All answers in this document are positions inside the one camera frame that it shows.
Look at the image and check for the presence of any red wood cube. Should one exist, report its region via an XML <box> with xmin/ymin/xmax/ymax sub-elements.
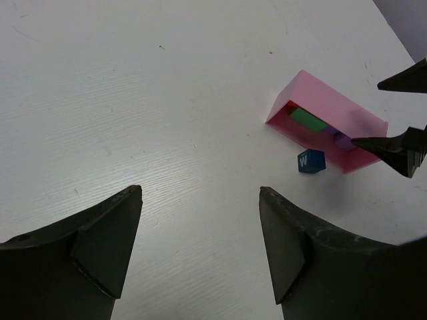
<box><xmin>287</xmin><ymin>101</ymin><xmax>300</xmax><ymax>109</ymax></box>

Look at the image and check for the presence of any dark blue letter cube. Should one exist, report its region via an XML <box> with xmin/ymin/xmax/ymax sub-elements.
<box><xmin>297</xmin><ymin>149</ymin><xmax>326</xmax><ymax>174</ymax></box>

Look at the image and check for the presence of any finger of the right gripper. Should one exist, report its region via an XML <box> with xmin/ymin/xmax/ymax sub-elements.
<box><xmin>377</xmin><ymin>58</ymin><xmax>427</xmax><ymax>93</ymax></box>
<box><xmin>352</xmin><ymin>127</ymin><xmax>426</xmax><ymax>179</ymax></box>

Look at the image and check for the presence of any green stepped wood block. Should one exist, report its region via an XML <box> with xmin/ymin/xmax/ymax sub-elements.
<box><xmin>290</xmin><ymin>108</ymin><xmax>328</xmax><ymax>132</ymax></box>

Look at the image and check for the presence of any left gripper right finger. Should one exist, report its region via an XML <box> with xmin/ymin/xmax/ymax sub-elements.
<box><xmin>259</xmin><ymin>187</ymin><xmax>426</xmax><ymax>319</ymax></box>

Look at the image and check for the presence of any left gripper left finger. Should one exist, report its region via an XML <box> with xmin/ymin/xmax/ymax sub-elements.
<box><xmin>1</xmin><ymin>185</ymin><xmax>142</xmax><ymax>319</ymax></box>

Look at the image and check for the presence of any right purple wood cube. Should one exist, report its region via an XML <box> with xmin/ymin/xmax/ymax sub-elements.
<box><xmin>334</xmin><ymin>133</ymin><xmax>356</xmax><ymax>151</ymax></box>

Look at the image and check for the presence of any pink plastic box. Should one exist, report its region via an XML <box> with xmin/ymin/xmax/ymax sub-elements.
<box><xmin>266</xmin><ymin>70</ymin><xmax>388</xmax><ymax>174</ymax></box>

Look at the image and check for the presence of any purple wood cube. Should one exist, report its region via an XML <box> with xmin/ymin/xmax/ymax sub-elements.
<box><xmin>334</xmin><ymin>133</ymin><xmax>356</xmax><ymax>151</ymax></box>
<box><xmin>324</xmin><ymin>125</ymin><xmax>339</xmax><ymax>135</ymax></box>

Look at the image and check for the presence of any left purple wood cube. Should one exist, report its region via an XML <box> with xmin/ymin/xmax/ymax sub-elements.
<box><xmin>324</xmin><ymin>125</ymin><xmax>339</xmax><ymax>135</ymax></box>

